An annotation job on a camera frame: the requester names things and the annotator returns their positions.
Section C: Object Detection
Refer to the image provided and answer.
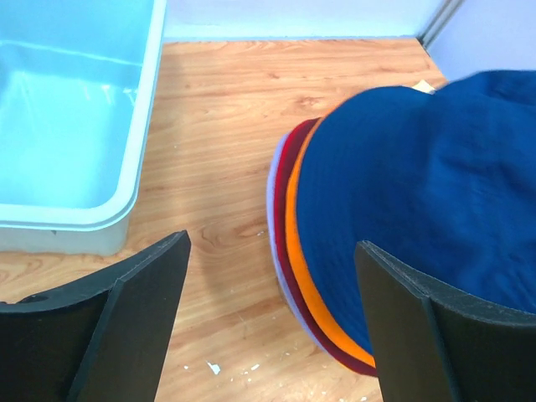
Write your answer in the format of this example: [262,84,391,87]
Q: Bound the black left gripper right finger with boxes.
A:
[355,241,535,401]

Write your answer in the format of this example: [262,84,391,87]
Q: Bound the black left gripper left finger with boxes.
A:
[1,231,191,401]

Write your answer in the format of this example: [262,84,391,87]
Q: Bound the yellow cartoon print cloth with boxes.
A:
[412,80,436,94]

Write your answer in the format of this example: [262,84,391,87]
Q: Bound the blue bucket hat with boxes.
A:
[296,70,535,355]

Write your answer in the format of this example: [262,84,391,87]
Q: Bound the dark maroon bucket hat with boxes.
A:
[266,119,378,377]

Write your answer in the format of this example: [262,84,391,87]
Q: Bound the light teal plastic bin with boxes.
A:
[1,1,167,255]

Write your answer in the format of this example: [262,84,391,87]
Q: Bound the orange bucket hat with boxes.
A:
[288,134,376,368]

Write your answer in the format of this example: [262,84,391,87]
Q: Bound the lavender bucket hat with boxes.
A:
[265,133,327,353]

